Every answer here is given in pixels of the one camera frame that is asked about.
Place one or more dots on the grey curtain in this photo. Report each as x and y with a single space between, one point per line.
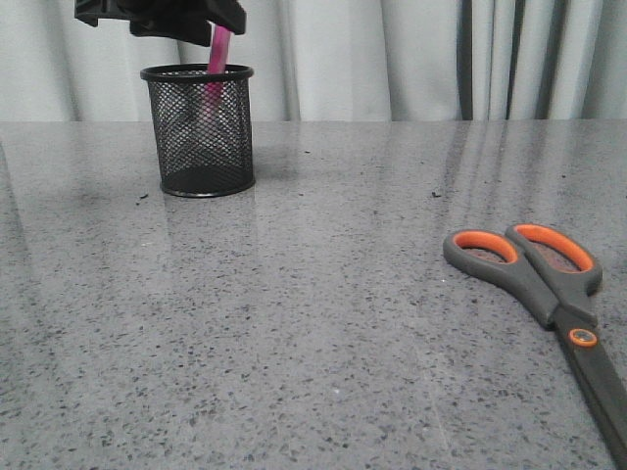
337 60

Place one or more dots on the pink pen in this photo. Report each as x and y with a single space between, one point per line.
218 49

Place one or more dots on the black mesh pen holder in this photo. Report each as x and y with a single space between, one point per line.
192 164

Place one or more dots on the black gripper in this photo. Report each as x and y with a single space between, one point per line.
183 20

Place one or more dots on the grey orange scissors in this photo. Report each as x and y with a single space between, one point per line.
553 277

